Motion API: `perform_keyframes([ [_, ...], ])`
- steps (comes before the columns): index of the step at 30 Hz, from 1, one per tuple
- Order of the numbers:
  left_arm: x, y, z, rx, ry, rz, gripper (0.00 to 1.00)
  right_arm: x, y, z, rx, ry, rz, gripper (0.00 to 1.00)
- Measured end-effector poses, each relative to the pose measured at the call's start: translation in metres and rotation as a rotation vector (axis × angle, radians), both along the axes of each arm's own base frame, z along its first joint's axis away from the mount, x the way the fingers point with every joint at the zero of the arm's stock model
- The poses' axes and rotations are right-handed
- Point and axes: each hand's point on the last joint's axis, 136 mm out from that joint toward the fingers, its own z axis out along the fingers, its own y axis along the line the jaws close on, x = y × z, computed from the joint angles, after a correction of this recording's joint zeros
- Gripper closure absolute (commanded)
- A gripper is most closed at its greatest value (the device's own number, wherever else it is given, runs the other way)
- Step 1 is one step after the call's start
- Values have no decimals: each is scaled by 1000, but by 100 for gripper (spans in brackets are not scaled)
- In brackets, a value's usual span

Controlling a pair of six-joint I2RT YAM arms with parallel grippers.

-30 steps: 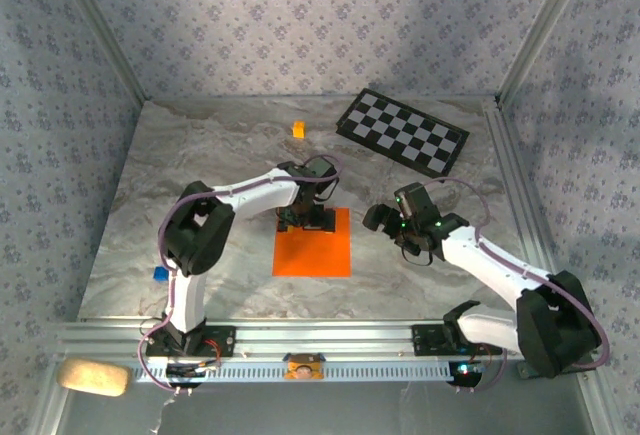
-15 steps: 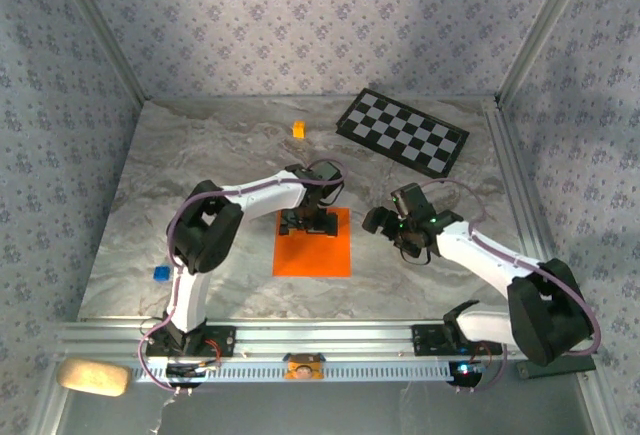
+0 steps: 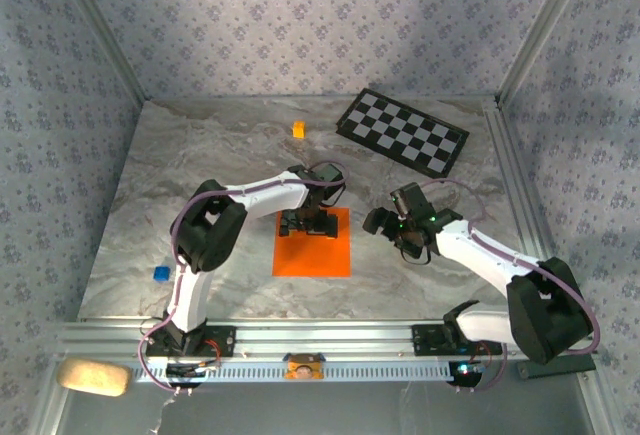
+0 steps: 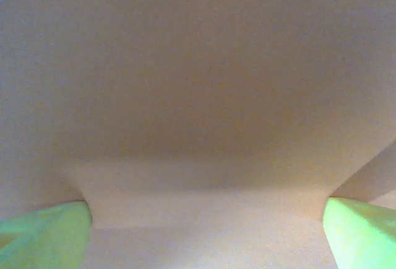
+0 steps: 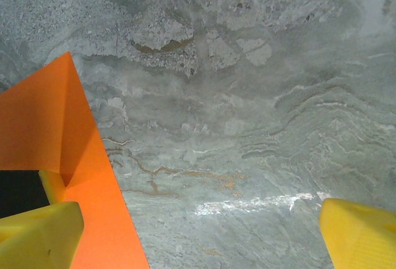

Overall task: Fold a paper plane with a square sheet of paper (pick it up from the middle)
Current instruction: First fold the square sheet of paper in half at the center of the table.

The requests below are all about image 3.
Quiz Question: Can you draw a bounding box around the aluminium frame post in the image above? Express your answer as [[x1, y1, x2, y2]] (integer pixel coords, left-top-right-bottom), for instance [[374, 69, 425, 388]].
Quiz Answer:
[[494, 0, 599, 109], [49, 0, 152, 105]]

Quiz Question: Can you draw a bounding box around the slotted grey cable duct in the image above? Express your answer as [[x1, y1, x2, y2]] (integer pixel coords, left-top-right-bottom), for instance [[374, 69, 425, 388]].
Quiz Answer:
[[130, 360, 484, 384]]

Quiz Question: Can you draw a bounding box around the aluminium side rail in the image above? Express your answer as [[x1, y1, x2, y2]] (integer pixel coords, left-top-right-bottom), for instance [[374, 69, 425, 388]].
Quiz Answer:
[[481, 104, 551, 262]]

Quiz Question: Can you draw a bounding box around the beige sponge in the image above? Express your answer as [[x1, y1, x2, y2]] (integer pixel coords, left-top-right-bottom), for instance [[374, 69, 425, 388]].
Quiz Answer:
[[55, 357, 133, 398]]

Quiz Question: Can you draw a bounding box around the black flat bar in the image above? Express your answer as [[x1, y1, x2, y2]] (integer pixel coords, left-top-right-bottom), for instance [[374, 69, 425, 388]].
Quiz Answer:
[[516, 354, 598, 381]]

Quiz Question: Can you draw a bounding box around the orange paper sheet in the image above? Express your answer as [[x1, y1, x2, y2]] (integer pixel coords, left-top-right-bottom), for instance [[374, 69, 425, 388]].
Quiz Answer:
[[272, 207, 352, 278]]

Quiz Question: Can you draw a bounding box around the orange cartoon face figure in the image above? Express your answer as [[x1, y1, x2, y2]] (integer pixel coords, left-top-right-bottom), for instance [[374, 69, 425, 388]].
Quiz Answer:
[[282, 352, 326, 382]]

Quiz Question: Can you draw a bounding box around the long aluminium mounting rail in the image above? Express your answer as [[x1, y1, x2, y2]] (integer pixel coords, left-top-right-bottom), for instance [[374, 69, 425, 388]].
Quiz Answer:
[[53, 318, 599, 362]]

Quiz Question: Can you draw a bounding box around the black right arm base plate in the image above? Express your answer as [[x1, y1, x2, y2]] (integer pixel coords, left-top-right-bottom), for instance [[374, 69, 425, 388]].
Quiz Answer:
[[411, 323, 504, 357]]

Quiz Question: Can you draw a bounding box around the black and white checkerboard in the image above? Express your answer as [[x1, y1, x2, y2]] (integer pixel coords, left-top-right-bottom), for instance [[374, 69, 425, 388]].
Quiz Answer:
[[334, 87, 471, 185]]

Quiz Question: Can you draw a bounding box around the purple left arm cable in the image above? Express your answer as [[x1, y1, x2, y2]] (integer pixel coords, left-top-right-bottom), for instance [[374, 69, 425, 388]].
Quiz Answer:
[[137, 159, 349, 397]]

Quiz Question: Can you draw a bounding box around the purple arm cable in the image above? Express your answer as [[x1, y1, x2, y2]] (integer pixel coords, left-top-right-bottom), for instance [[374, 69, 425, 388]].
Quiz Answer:
[[137, 159, 349, 397], [417, 177, 601, 396]]

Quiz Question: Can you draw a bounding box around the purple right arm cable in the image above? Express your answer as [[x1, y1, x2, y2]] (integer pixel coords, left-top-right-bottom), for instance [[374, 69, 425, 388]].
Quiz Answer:
[[417, 177, 601, 396]]

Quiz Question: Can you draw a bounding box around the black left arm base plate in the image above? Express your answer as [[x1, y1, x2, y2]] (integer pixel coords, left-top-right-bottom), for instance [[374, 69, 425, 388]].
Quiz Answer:
[[145, 325, 237, 358]]

